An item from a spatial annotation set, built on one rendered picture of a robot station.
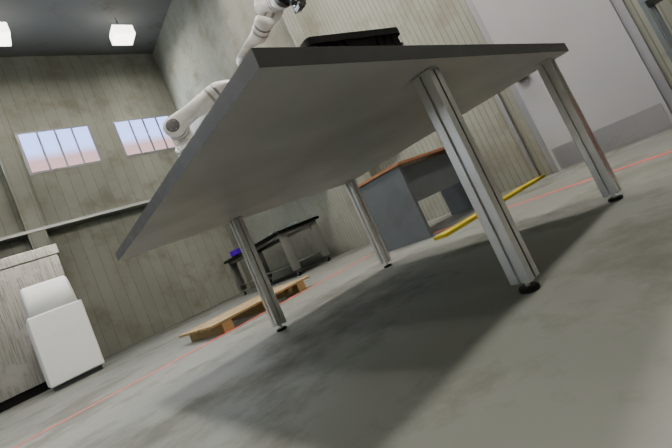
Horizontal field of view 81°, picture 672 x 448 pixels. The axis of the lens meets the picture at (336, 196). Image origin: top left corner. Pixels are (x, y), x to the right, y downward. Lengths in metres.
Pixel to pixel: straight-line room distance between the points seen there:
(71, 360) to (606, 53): 6.89
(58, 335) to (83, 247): 3.72
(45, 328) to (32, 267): 1.94
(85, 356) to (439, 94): 5.90
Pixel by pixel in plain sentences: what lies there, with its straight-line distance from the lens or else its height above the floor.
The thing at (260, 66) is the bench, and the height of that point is 0.66.
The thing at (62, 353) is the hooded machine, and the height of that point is 0.40.
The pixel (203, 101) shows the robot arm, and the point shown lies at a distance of 1.77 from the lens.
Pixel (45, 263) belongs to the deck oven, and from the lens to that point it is 8.16.
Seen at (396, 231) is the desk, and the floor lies 0.15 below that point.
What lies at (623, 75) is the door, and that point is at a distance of 4.42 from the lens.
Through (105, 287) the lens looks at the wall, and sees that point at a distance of 9.75.
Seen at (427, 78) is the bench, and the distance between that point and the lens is 1.16.
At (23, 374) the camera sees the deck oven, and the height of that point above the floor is 0.37.
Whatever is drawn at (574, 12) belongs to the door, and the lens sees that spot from 4.53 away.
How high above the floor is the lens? 0.35
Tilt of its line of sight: 5 degrees up
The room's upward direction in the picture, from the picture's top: 24 degrees counter-clockwise
